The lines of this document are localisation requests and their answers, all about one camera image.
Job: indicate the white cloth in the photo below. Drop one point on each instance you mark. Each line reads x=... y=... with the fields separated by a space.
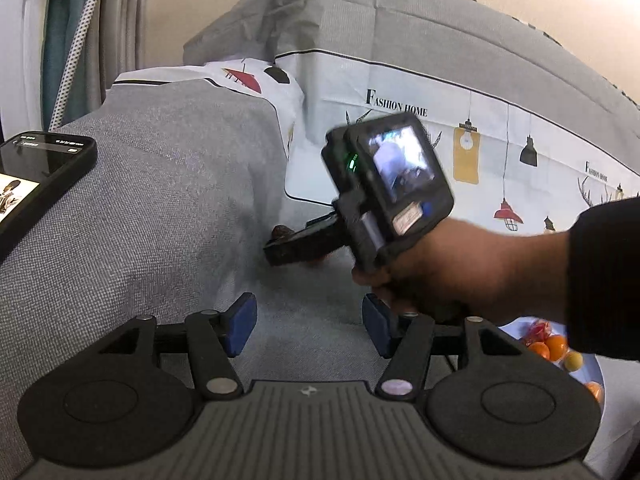
x=20 y=35

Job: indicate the yellow lemon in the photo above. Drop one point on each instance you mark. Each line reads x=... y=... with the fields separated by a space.
x=573 y=361

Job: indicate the red apple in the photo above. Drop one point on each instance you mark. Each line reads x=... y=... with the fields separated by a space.
x=536 y=331

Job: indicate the printed grey white quilt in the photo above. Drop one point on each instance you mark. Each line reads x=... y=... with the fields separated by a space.
x=350 y=80

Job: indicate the person's right hand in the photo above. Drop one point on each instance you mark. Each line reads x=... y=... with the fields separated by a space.
x=475 y=270

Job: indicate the person's right forearm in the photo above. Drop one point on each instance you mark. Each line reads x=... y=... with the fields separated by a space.
x=605 y=280

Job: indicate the black smartphone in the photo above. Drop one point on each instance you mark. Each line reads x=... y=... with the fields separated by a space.
x=45 y=180

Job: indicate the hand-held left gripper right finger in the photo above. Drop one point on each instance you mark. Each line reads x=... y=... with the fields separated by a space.
x=377 y=325

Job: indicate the grey curtain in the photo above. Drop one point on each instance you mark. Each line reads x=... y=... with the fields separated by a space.
x=125 y=20

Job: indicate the dark red fruit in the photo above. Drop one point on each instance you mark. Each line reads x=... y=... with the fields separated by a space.
x=282 y=231

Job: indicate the orange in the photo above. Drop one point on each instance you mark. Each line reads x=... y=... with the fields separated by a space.
x=556 y=346
x=539 y=351
x=595 y=391

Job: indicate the teal cloth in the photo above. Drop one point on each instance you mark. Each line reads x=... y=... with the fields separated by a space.
x=60 y=35

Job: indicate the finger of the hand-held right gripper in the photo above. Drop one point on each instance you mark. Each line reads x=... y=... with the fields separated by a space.
x=320 y=220
x=305 y=247

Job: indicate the grey woven blanket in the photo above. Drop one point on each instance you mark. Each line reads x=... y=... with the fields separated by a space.
x=150 y=185

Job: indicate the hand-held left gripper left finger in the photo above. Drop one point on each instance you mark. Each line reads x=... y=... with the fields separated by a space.
x=241 y=322

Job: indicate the light blue plate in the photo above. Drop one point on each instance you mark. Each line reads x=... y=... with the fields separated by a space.
x=515 y=329

